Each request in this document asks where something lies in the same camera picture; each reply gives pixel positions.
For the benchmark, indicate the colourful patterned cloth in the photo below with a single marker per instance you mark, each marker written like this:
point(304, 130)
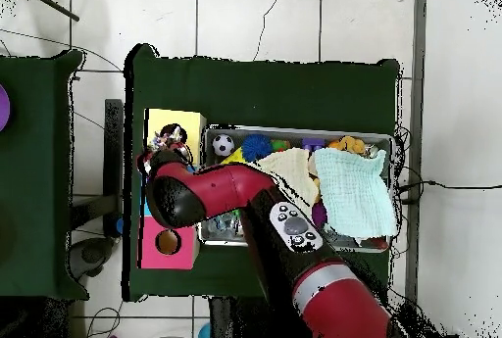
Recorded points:
point(168, 138)

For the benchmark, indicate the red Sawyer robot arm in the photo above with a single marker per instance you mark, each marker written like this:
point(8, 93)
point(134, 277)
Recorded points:
point(219, 191)

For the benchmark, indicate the shallow metal mesh bin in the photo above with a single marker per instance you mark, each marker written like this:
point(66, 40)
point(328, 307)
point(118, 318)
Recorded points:
point(294, 131)

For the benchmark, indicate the wooden box with three holes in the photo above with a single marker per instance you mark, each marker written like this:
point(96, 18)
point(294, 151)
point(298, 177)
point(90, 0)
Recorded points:
point(180, 253)

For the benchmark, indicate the yellow cheese wedge toy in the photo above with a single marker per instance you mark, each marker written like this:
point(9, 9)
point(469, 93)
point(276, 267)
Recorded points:
point(235, 157)

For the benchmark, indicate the blue spiky ball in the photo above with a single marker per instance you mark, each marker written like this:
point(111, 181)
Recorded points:
point(257, 146)

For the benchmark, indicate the small soccer ball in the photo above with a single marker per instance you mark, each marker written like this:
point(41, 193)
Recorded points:
point(222, 144)

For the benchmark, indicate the cream waffle cloth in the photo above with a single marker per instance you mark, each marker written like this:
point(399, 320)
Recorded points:
point(294, 165)

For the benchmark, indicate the crumpled clear plastic bottle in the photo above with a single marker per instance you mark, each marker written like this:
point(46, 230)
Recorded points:
point(221, 224)

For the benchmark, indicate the dark green table cloth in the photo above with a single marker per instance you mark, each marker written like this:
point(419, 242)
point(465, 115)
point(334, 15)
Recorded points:
point(255, 91)
point(35, 177)

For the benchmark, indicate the purple rubber toy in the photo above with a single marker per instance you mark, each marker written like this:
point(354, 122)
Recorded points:
point(319, 214)

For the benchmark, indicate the orange plush toy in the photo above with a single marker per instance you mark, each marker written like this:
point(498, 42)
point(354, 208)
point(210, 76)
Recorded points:
point(349, 144)

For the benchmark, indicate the light blue waffle cloth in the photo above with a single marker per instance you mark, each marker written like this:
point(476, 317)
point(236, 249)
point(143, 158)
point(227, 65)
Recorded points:
point(353, 197)

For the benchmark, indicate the grey round base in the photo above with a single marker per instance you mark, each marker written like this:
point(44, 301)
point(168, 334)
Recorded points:
point(92, 253)

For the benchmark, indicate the dark rod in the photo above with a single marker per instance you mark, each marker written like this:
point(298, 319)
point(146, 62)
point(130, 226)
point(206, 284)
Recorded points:
point(59, 10)

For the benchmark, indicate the purple round disc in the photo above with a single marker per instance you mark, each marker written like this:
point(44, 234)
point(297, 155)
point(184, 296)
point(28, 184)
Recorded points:
point(4, 108)

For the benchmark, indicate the black post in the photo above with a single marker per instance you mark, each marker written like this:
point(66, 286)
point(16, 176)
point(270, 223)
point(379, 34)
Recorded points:
point(113, 157)

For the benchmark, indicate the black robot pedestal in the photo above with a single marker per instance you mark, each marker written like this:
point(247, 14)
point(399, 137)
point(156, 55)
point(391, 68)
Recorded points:
point(227, 322)

